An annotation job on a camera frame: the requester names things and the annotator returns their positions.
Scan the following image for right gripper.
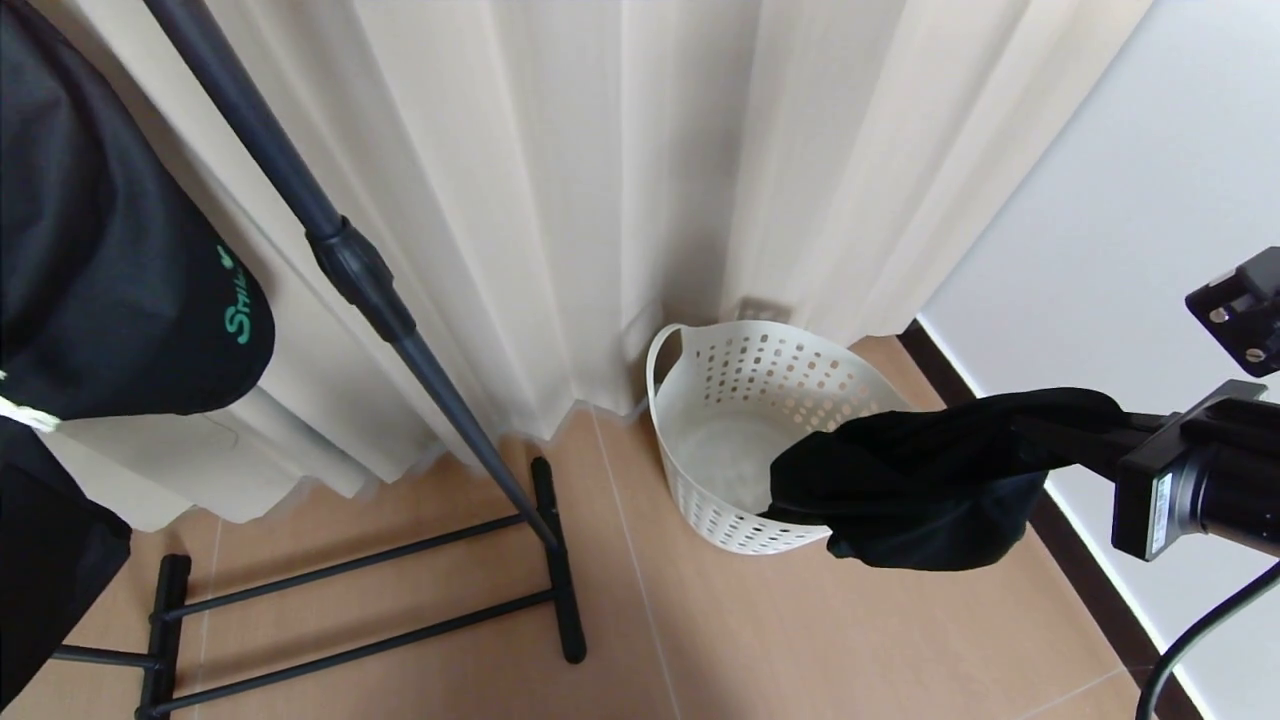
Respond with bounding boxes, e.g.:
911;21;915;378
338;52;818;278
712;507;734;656
1112;380;1280;563

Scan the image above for black garment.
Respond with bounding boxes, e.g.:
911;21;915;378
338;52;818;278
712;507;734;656
765;388;1131;573

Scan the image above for black shorts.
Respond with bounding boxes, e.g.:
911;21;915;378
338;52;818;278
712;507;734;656
0;0;276;701

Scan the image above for white laundry basket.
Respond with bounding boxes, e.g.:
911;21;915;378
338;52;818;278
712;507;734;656
645;320;916;556

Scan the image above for black clothes rack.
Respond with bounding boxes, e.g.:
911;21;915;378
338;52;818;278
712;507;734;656
50;0;588;720

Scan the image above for beige curtain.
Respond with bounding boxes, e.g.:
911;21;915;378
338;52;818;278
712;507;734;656
40;0;1156;531

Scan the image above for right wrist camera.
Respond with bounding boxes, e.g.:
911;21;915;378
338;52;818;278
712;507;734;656
1185;247;1280;379

